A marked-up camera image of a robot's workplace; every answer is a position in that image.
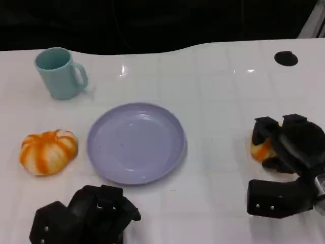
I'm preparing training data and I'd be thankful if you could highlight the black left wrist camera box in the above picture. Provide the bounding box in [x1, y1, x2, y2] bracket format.
[28, 201, 84, 244]

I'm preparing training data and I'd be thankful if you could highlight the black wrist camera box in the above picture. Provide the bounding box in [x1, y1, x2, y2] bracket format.
[28, 201, 84, 244]
[246, 177, 319, 219]

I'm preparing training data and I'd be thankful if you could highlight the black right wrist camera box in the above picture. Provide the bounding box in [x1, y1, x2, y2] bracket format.
[246, 177, 319, 219]

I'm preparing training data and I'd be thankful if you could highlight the pale green mug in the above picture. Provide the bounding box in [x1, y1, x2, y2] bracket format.
[35, 47, 89, 100]

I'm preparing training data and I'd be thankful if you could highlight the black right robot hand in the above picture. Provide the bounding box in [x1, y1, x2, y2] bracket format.
[252, 113, 325, 178]

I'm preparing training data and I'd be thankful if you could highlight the white metal frame post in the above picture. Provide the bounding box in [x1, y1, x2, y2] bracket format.
[297, 0, 325, 39]

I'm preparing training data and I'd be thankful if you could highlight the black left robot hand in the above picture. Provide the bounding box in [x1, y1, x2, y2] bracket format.
[68, 185, 142, 244]

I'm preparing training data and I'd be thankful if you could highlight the lilac plate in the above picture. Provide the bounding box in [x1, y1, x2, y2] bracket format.
[87, 102, 188, 186]

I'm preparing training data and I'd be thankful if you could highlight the orange white toy bread roll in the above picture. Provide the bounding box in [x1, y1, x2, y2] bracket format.
[19, 129, 79, 176]
[250, 121, 281, 163]

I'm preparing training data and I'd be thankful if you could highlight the black round table grommet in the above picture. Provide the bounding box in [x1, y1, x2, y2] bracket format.
[274, 50, 299, 67]

